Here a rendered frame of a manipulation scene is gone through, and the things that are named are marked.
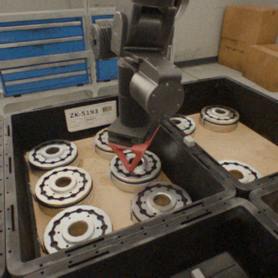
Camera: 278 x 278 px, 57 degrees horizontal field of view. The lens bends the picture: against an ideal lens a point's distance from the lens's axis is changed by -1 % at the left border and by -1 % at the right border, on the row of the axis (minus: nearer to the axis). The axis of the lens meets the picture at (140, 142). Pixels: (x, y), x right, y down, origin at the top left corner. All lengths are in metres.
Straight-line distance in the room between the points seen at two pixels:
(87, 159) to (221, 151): 0.31
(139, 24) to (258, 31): 3.48
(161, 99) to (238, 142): 0.38
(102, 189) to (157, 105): 0.23
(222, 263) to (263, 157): 0.30
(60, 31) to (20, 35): 0.30
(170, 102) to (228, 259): 0.25
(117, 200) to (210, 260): 0.19
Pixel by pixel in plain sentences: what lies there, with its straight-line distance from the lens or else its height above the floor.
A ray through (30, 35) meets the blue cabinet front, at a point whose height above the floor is 0.78.
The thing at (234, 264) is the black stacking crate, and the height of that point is 0.83.
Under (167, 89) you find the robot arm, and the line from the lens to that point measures 0.34.
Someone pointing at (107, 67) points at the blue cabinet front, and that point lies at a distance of 2.51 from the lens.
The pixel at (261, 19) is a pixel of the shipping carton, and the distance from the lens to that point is 3.80.
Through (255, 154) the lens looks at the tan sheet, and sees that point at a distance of 0.66.
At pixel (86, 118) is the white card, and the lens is 0.64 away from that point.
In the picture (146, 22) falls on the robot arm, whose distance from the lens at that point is 0.38.
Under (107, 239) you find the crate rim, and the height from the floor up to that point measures 0.93.
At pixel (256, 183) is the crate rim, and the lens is 0.41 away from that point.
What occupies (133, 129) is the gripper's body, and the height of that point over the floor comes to 0.96.
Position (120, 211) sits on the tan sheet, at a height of 0.83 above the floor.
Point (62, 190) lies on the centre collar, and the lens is 0.48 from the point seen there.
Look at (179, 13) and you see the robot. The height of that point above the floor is 1.07.
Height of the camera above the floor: 1.19
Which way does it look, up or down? 34 degrees down
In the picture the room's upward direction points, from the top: straight up
